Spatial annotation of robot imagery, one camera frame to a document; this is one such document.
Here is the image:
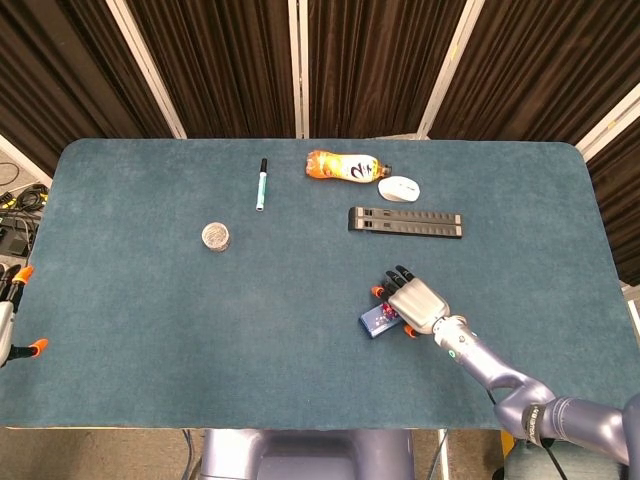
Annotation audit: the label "white computer mouse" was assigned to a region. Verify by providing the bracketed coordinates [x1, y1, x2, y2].
[377, 175, 421, 203]

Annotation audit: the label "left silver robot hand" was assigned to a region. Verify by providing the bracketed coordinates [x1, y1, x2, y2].
[0, 263, 50, 369]

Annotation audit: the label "teal grey rounded cover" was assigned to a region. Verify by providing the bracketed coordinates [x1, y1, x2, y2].
[503, 438, 629, 480]

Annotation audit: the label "black slotted folding stand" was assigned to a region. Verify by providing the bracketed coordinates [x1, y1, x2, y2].
[347, 207, 463, 243]

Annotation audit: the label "grey cable under table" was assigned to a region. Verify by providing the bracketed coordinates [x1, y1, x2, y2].
[433, 428, 452, 480]

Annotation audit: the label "brown curtain partition panel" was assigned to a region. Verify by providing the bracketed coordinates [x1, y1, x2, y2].
[124, 0, 304, 140]
[0, 0, 187, 187]
[574, 84, 640, 289]
[432, 0, 640, 147]
[302, 0, 484, 140]

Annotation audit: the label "blue cable under table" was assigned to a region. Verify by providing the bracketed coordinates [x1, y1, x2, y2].
[181, 428, 203, 480]

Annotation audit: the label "green marker pen black cap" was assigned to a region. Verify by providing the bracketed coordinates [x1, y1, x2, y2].
[255, 157, 269, 213]

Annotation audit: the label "purple-grey robot torso base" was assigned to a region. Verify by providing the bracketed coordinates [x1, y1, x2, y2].
[198, 428, 416, 480]

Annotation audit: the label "clear jar of metal clips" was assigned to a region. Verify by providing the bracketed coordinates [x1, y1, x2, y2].
[201, 221, 233, 253]

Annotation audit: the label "blue felt table cover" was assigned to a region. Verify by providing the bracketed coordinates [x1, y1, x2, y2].
[0, 138, 640, 431]

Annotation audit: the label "black yellow floor cables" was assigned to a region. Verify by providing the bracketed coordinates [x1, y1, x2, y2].
[0, 182, 51, 257]

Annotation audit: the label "orange drink plastic bottle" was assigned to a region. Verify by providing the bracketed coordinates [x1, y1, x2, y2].
[305, 149, 394, 185]

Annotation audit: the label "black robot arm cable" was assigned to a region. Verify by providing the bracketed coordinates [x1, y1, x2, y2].
[487, 387, 564, 480]

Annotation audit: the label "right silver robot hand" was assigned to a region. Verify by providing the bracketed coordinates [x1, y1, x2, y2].
[370, 264, 454, 340]

